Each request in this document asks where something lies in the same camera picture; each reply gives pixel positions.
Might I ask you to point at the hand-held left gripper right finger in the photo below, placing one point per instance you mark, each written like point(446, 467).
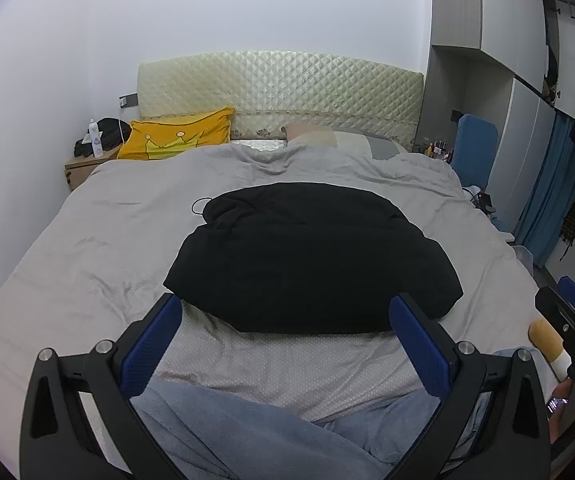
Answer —
point(420, 350)

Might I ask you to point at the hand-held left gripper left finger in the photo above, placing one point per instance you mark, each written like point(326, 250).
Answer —
point(150, 350)

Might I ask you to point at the black puffer jacket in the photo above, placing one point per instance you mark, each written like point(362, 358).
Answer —
point(307, 260)

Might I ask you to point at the tan and white object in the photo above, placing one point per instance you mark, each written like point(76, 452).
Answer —
point(547, 340)

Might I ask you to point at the clear plastic box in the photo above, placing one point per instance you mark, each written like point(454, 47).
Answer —
point(523, 257)

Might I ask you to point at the blue curtain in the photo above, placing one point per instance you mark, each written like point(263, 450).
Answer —
point(552, 185)

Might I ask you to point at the black device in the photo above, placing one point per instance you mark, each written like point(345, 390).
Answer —
point(484, 202)

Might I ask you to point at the person's blue-grey pants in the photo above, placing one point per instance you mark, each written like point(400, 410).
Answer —
point(247, 435)

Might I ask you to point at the grey bed blanket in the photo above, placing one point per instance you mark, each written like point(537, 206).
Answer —
point(117, 220)

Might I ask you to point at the blue chair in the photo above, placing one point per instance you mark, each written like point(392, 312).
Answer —
point(472, 155)

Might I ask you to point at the wooden nightstand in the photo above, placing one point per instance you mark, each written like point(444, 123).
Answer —
point(80, 170)

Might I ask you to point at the group of small bottles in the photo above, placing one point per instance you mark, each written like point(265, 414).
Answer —
point(435, 151)

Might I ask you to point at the white plastic bottle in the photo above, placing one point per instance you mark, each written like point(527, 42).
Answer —
point(95, 142)

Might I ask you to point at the yellow crown pillow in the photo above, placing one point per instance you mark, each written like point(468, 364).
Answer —
point(177, 135)

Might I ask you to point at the grey patchwork pillow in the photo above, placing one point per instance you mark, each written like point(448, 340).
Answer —
point(352, 142)

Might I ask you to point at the black bag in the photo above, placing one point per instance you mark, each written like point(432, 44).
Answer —
point(113, 132)

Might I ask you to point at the grey white wardrobe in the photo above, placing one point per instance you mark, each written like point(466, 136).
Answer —
point(507, 10)

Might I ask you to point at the quilted cream headboard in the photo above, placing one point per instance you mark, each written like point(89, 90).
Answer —
point(277, 85)

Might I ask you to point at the wall outlet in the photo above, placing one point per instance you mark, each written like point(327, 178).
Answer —
point(127, 101)

